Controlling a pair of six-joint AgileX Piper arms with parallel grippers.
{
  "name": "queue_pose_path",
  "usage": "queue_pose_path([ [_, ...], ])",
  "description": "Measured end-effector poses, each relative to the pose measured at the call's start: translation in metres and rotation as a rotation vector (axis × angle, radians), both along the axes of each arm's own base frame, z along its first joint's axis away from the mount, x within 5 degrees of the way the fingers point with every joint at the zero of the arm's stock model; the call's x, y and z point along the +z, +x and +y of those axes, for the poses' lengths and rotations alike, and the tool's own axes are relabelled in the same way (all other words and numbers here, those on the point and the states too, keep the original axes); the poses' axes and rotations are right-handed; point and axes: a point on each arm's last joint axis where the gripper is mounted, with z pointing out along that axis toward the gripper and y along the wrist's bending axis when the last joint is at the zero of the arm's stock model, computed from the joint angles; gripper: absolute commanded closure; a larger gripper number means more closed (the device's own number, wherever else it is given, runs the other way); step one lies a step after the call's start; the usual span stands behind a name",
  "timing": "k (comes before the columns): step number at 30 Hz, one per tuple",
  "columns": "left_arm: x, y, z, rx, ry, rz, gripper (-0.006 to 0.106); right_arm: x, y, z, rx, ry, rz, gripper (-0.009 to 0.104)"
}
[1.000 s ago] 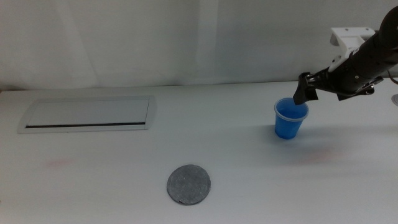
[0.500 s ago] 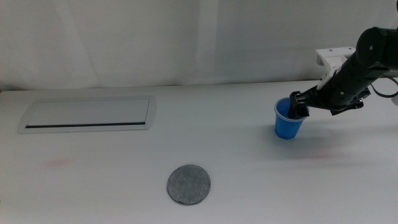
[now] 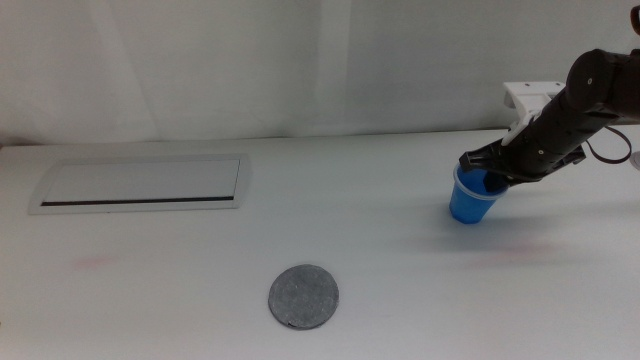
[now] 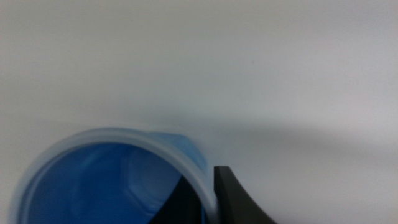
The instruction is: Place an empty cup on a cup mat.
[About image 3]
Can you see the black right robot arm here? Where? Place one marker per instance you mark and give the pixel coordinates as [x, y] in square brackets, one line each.
[600, 80]

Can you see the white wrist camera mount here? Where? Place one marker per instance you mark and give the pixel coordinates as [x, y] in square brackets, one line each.
[525, 97]

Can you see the round grey cup mat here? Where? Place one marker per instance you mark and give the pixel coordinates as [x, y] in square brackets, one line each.
[303, 297]

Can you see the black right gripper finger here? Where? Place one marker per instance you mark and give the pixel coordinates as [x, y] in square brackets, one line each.
[525, 177]
[496, 182]

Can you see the grey round table grommet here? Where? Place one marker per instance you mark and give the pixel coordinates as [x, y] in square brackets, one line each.
[636, 162]

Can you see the blue plastic cup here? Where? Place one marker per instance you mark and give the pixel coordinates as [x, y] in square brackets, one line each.
[467, 206]

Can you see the white backdrop curtain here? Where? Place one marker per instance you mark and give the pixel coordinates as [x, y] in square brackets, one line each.
[250, 65]

